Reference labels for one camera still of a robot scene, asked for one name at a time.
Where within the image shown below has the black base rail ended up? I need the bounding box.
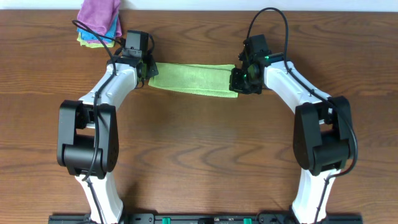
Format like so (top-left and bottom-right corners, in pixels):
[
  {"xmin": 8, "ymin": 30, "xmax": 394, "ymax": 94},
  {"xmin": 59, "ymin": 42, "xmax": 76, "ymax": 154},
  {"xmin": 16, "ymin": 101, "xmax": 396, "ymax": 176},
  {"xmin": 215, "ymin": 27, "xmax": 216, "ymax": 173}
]
[{"xmin": 48, "ymin": 212, "xmax": 363, "ymax": 224}]

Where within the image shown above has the light green folded cloth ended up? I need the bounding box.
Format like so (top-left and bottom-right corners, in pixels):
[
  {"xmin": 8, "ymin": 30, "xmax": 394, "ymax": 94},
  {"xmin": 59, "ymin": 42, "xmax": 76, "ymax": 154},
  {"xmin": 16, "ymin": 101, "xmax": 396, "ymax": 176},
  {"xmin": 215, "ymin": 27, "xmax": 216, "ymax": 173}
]
[{"xmin": 77, "ymin": 33, "xmax": 115, "ymax": 49}]

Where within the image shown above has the black cable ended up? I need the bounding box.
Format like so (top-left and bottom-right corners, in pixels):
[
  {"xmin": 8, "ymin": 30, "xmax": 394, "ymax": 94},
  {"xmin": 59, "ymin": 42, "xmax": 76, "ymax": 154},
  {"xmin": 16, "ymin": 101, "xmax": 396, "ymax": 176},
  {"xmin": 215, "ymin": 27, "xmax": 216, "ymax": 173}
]
[
  {"xmin": 245, "ymin": 7, "xmax": 359, "ymax": 224},
  {"xmin": 71, "ymin": 19, "xmax": 156, "ymax": 224}
]

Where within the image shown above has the right black cable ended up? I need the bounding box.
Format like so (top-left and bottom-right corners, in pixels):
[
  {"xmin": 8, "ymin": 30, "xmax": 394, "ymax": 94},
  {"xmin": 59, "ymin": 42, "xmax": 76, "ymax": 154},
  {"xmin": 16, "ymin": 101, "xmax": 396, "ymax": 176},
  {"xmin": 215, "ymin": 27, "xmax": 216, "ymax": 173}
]
[{"xmin": 245, "ymin": 7, "xmax": 359, "ymax": 224}]

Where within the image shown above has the left black cable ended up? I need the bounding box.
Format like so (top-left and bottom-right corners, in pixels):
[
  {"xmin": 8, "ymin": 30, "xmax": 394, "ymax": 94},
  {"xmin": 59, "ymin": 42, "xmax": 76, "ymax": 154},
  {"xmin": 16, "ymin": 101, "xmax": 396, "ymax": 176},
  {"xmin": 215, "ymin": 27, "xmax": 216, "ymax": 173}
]
[{"xmin": 71, "ymin": 19, "xmax": 156, "ymax": 224}]

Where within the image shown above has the green microfiber cloth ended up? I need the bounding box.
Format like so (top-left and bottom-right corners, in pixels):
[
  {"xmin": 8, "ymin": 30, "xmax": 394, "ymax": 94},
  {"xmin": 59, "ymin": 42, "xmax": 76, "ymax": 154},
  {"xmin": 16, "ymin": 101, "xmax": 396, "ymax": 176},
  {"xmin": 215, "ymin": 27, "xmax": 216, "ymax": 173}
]
[{"xmin": 149, "ymin": 63, "xmax": 238, "ymax": 98}]

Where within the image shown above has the blue folded cloth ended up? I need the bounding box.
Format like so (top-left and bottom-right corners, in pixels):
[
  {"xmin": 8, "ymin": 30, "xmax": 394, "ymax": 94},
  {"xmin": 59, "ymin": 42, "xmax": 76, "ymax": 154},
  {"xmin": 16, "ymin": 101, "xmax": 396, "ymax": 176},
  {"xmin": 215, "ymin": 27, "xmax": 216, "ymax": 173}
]
[{"xmin": 77, "ymin": 16, "xmax": 122, "ymax": 42}]

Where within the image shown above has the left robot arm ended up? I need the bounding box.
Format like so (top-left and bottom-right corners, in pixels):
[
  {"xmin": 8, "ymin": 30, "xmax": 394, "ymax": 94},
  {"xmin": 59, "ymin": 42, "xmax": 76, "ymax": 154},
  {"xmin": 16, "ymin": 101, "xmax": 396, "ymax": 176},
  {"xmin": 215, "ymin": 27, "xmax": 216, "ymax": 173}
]
[{"xmin": 57, "ymin": 47, "xmax": 158, "ymax": 223}]

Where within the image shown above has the purple folded cloth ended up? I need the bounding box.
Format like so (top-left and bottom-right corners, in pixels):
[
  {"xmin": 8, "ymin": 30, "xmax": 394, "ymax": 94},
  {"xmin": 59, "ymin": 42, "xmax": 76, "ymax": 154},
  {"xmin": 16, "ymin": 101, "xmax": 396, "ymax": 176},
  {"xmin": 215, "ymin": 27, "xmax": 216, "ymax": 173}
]
[{"xmin": 77, "ymin": 0, "xmax": 121, "ymax": 34}]

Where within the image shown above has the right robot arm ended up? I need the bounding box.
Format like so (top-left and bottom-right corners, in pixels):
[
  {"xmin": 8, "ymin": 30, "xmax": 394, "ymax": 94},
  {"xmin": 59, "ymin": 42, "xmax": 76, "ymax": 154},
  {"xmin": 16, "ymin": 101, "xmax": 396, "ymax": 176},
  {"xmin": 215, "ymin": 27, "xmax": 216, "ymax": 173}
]
[{"xmin": 229, "ymin": 50, "xmax": 358, "ymax": 223}]

